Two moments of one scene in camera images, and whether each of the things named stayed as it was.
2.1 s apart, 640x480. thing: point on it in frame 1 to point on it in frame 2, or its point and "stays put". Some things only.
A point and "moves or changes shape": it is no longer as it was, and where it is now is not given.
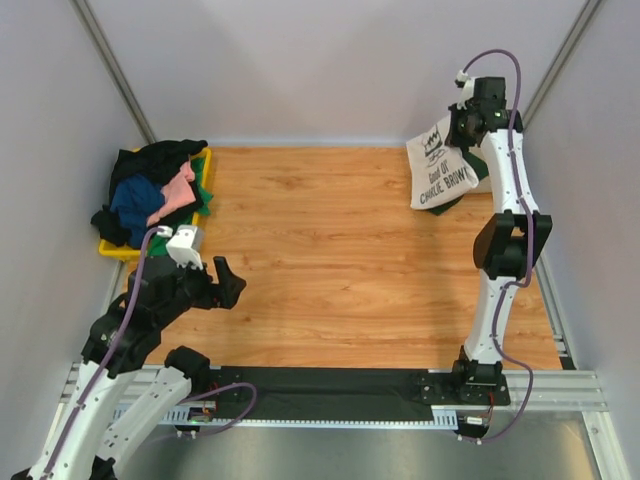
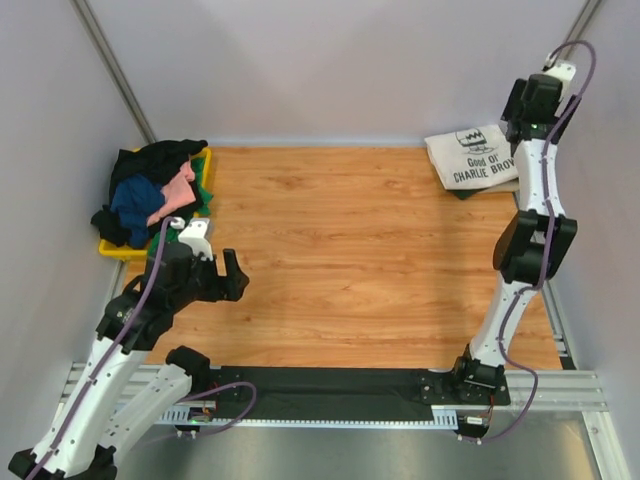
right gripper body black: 457,129 to 511,105
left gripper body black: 196,288 stays put
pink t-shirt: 177,193 stays put
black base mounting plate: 350,394 stays put
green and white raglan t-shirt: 440,174 moves or changes shape
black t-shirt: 160,160 stays put
